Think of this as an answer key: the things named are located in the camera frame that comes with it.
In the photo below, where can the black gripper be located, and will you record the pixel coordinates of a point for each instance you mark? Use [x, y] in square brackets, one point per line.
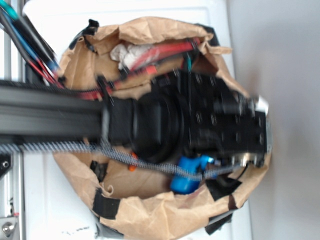
[224, 124]

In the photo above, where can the blue plastic bottle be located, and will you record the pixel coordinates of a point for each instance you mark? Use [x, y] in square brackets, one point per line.
[183, 184]

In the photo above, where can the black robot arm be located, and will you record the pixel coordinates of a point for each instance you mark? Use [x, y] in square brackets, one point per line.
[185, 114]

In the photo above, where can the orange toy carrot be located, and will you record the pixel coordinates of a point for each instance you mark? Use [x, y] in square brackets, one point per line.
[132, 168]

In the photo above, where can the crumpled white paper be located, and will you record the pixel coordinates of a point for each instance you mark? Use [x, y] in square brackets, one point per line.
[127, 54]

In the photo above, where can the brown paper bag bin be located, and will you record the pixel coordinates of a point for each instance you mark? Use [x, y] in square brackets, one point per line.
[140, 204]

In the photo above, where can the white plastic tray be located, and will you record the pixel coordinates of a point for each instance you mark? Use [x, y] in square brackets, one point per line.
[53, 211]

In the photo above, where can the black mounting bracket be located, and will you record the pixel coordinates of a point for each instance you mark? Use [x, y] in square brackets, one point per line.
[5, 164]

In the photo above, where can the aluminium frame rail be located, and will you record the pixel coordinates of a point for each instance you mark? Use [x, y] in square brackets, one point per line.
[12, 213]

